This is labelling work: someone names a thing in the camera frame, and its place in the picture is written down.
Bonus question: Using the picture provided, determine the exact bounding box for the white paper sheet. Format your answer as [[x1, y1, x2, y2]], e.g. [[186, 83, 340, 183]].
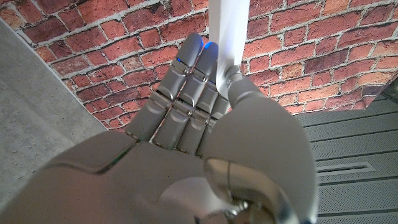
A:
[[208, 0, 251, 99]]

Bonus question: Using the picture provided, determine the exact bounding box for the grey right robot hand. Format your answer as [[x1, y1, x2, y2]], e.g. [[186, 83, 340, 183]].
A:
[[0, 32, 320, 224]]

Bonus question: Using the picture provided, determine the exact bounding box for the brick print backdrop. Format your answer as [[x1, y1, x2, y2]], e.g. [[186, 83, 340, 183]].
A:
[[0, 0, 398, 130]]

